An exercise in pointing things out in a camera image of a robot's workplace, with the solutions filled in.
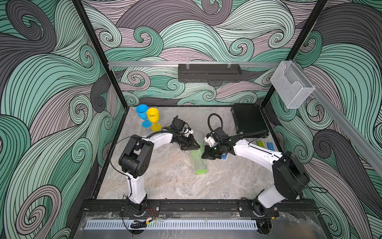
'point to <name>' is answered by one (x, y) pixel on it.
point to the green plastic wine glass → (200, 151)
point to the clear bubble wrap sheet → (198, 160)
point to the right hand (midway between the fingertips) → (200, 158)
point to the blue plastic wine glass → (142, 110)
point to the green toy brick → (260, 143)
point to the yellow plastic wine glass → (152, 114)
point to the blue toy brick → (270, 146)
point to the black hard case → (249, 121)
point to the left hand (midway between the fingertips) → (199, 146)
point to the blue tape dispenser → (224, 157)
